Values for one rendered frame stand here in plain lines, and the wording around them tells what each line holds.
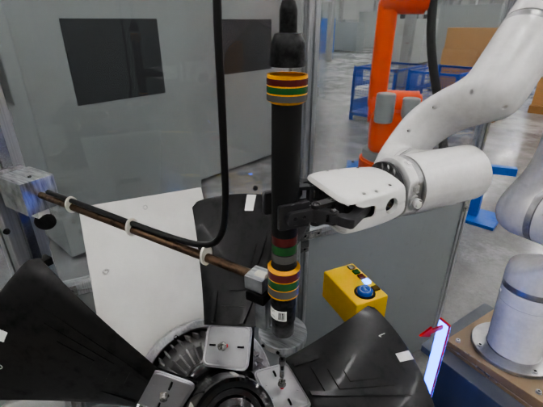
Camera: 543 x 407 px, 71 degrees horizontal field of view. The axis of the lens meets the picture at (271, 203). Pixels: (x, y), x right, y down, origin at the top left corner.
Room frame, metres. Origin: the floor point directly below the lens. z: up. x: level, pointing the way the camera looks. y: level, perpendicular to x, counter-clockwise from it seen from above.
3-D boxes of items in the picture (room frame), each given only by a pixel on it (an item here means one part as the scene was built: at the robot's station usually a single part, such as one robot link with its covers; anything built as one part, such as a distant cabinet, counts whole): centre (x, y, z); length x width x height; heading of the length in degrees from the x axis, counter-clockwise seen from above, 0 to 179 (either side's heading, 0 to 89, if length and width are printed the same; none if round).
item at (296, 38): (0.41, -0.02, 1.50); 0.04 x 0.04 x 0.46
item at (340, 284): (0.83, -0.23, 1.02); 0.16 x 0.10 x 0.11; 24
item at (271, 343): (0.42, -0.01, 1.35); 0.09 x 0.07 x 0.10; 59
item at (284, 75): (0.41, -0.02, 1.65); 0.04 x 0.04 x 0.03
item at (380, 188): (0.46, -0.11, 1.51); 0.11 x 0.10 x 0.07; 114
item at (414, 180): (0.48, -0.17, 1.50); 0.09 x 0.03 x 0.08; 24
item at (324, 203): (0.41, -0.08, 1.51); 0.05 x 0.05 x 0.03; 84
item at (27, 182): (0.74, 0.52, 1.39); 0.10 x 0.07 x 0.09; 59
